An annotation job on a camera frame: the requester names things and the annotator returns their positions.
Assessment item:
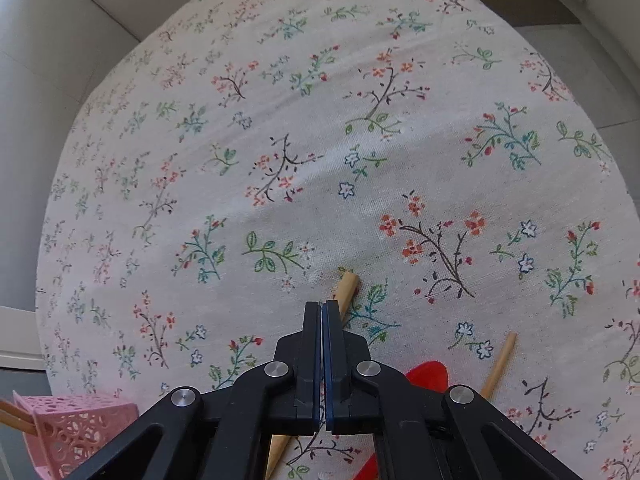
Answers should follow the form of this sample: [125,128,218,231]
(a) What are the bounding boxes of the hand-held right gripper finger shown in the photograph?
[322,300,585,480]
[62,301,324,480]

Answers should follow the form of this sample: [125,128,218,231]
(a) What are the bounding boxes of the wooden spoon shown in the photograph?
[264,270,361,480]

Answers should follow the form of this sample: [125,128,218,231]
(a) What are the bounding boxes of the red plastic spatula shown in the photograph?
[357,360,451,480]

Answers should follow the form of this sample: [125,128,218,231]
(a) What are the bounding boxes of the pink perforated basket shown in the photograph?
[12,391,139,479]

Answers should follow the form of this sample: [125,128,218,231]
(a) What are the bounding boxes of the floral tablecloth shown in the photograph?
[35,0,640,480]

